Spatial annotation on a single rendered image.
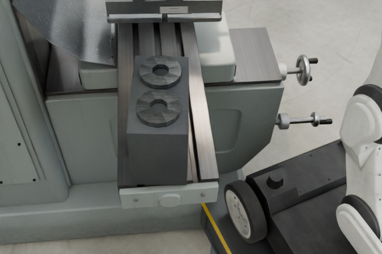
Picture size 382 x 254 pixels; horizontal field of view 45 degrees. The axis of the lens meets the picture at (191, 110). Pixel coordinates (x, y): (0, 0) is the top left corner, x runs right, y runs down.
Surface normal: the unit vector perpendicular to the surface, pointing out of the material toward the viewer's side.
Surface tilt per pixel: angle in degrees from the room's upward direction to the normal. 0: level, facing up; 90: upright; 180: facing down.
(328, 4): 0
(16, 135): 89
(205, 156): 0
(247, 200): 6
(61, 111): 90
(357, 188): 90
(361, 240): 90
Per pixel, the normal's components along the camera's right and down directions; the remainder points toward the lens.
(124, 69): 0.02, -0.65
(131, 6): 0.05, 0.76
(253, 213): 0.20, -0.19
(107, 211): 0.10, 0.46
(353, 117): -0.91, 0.31
